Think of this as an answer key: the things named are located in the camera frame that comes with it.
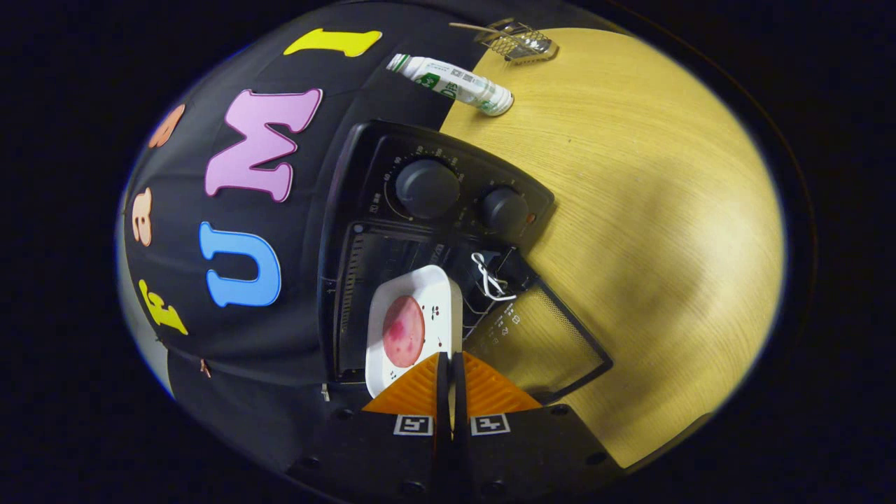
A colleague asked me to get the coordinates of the black backdrop cloth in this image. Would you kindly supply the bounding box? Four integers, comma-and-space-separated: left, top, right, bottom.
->
115, 0, 603, 477

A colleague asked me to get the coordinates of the white green drink bottle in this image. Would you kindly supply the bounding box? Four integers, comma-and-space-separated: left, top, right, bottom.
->
386, 53, 515, 117

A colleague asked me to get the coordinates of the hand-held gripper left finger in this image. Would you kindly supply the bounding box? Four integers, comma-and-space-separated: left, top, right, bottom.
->
287, 352, 449, 498

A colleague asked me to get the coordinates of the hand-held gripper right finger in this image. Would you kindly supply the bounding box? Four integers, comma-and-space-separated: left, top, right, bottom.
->
451, 351, 622, 498

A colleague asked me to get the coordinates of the pink round meat slice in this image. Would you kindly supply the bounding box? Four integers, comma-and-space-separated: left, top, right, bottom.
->
381, 295, 426, 369

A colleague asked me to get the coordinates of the white foam tray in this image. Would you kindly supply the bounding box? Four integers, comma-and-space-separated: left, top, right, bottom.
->
365, 265, 464, 398

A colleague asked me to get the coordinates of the black toaster oven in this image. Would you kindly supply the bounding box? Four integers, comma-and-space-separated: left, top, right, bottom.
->
316, 119, 614, 407

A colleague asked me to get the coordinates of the metal wire holder basket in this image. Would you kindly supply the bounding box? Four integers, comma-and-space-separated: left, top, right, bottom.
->
476, 20, 559, 65

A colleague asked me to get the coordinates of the black binder clip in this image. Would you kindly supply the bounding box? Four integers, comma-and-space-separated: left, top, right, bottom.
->
470, 246, 522, 303

